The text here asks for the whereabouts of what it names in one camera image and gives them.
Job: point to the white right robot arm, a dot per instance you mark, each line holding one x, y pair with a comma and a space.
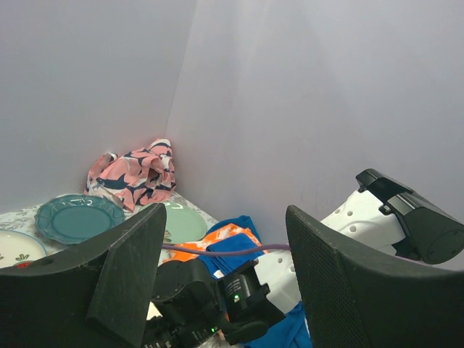
193, 305

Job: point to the pink navy patterned cloth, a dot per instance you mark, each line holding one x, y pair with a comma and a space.
137, 178

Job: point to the orange white cloth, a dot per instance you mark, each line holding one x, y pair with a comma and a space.
228, 238

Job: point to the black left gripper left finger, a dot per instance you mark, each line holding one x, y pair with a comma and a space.
93, 294

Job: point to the teal scalloped plate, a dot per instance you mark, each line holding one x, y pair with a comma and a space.
74, 218

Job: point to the white green rimmed plate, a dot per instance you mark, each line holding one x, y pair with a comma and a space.
19, 249

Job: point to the blue cloth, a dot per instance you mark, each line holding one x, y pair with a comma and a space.
276, 269

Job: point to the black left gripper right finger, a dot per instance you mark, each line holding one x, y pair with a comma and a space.
356, 296

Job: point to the mint green plate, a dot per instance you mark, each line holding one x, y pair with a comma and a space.
183, 224

